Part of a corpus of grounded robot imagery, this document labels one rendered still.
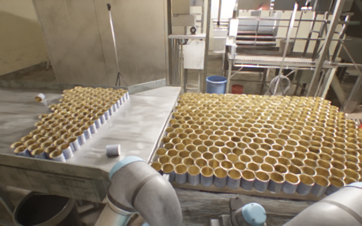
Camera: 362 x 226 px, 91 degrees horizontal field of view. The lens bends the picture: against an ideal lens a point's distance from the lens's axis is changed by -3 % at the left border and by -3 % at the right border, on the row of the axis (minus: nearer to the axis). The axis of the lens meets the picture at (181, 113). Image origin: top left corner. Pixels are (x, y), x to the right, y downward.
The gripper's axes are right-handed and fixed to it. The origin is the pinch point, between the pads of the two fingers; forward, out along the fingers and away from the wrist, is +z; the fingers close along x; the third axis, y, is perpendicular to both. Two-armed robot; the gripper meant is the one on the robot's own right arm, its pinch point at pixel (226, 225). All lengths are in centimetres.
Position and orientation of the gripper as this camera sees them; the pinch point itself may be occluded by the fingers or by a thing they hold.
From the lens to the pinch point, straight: 106.7
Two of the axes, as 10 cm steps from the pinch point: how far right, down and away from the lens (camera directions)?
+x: 9.9, 0.7, 1.5
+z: -1.6, 6.1, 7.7
